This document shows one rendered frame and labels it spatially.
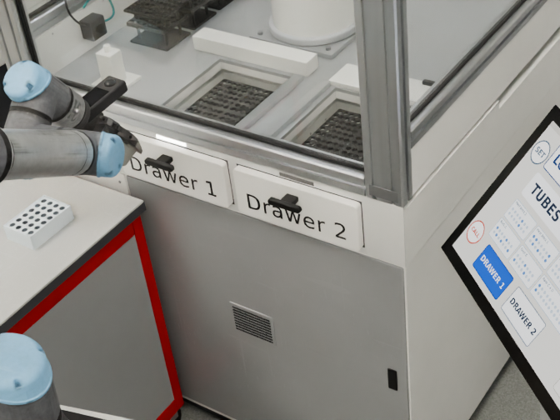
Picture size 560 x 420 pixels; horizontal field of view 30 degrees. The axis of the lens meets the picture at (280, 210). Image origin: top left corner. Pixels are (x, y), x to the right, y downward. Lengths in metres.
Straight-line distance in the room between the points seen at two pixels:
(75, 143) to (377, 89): 0.52
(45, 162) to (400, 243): 0.72
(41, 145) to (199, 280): 0.93
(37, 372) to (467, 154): 0.98
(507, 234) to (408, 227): 0.32
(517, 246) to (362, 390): 0.78
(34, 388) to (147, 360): 0.97
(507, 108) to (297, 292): 0.60
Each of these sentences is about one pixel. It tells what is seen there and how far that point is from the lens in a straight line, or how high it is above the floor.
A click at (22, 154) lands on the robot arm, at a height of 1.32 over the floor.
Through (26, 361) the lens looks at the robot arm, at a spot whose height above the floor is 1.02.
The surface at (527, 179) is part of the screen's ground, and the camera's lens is 1.72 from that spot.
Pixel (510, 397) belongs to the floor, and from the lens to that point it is 2.87.
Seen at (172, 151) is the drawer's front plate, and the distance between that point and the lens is 2.20.
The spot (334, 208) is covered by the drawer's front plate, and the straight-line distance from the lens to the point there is 2.00.
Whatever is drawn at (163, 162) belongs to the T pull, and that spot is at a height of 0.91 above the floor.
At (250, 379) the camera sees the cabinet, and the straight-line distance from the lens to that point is 2.58.
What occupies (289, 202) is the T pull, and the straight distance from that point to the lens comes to 2.02.
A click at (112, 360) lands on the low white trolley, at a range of 2.48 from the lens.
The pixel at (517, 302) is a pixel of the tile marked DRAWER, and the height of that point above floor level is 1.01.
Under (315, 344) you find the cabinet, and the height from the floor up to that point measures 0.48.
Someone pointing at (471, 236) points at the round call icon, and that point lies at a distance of 1.77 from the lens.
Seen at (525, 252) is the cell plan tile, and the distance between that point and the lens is 1.67.
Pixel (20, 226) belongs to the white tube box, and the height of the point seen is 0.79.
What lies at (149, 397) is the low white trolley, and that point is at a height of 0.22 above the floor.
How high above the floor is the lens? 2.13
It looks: 37 degrees down
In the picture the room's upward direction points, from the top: 7 degrees counter-clockwise
